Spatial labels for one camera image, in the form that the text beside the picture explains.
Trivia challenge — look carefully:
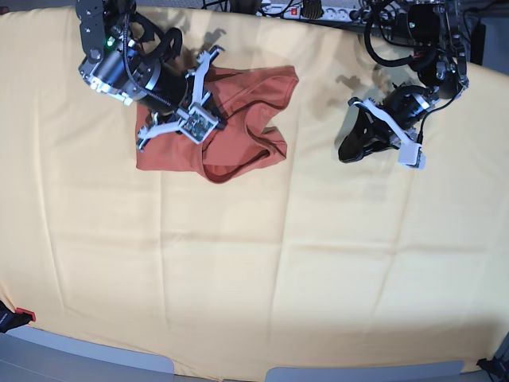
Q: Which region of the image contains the red black clamp left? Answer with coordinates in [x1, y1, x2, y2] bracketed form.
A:
[0, 302, 36, 333]

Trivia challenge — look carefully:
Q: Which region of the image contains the black clamp right corner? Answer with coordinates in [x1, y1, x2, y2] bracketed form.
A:
[476, 357, 509, 382]

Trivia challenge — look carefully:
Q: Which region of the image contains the salmon red T-shirt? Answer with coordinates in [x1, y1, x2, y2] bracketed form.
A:
[136, 66, 299, 184]

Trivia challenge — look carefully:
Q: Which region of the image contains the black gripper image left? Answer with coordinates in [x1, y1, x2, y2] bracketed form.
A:
[137, 65, 226, 131]

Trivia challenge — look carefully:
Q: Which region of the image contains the pale yellow table cloth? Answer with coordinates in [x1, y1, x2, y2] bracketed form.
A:
[1, 8, 508, 380]

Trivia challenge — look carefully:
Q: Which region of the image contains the white power strip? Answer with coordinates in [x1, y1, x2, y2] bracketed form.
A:
[256, 1, 368, 23]

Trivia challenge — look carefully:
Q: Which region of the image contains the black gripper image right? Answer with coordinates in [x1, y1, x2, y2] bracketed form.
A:
[338, 85, 439, 162]

